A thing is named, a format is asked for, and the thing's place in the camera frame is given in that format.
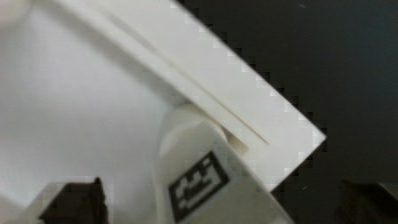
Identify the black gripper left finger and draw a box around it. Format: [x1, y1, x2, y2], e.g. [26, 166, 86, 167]
[38, 178, 109, 224]

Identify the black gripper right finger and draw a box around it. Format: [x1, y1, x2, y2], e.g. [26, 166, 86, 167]
[335, 180, 398, 224]

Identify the white table leg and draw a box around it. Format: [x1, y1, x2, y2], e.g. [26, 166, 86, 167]
[152, 104, 294, 224]

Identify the white square tabletop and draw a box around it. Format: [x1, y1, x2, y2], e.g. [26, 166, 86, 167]
[0, 0, 324, 224]

